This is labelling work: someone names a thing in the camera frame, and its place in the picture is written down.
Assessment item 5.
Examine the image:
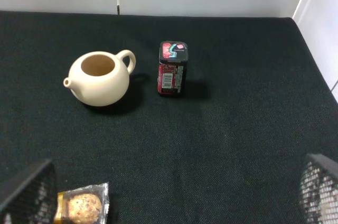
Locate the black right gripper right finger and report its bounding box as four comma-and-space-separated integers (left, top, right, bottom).
299, 154, 337, 223

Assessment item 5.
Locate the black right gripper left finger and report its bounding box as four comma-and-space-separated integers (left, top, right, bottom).
1, 159, 57, 223

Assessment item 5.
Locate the wrapped cookie packet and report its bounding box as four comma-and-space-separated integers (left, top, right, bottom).
54, 183, 109, 224

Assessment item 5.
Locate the black table cloth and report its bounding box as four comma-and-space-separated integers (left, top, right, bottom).
1, 12, 337, 223

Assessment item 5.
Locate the cream ceramic teapot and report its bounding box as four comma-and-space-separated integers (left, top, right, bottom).
63, 50, 136, 107

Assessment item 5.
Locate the black red tin box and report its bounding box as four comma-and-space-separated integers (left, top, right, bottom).
157, 41, 189, 97

